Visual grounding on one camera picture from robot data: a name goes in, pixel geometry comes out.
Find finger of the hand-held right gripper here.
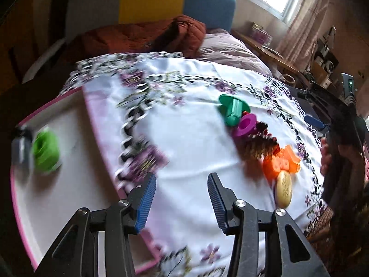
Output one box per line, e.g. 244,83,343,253
291,85,348,114
304,115,333,131

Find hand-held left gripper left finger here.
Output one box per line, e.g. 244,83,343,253
34,173,157,277

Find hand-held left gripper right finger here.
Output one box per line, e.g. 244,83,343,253
207,172,331,277

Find orange plastic toy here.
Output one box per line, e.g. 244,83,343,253
262,145,302,181

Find brown pine cone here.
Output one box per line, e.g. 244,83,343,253
239,120,279,162

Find magenta plastic spool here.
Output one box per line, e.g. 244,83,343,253
232,113,258,138

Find yellow oval soap bar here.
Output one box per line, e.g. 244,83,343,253
274,171,293,209

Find teal plastic spool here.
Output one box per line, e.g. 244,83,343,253
218,94,251,127

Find white tray with pink rim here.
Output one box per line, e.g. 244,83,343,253
10,87,162,275

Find light green plastic spool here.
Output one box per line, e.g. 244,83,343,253
31,130,62,175

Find small grey bottle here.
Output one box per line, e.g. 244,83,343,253
11,127,33,166

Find person's right hand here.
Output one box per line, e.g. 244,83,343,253
320,136,333,177

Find black and silver stereo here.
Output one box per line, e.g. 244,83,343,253
311,26,340,77

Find wooden desk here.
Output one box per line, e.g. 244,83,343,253
231,28,313,88

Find white floral embroidered tablecloth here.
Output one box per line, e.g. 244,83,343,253
60,51,332,277

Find sheer curtain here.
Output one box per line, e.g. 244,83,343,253
274,0,332,64

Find pink patterned tin box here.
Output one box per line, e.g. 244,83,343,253
249,22,273,46

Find wicker basket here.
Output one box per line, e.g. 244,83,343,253
303,206,336,244

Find pink pillow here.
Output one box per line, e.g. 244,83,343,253
197,28,274,78

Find rust orange blanket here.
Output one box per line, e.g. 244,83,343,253
62,14,207,60

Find grey yellow blue headboard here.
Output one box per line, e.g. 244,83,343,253
64,0,237,39

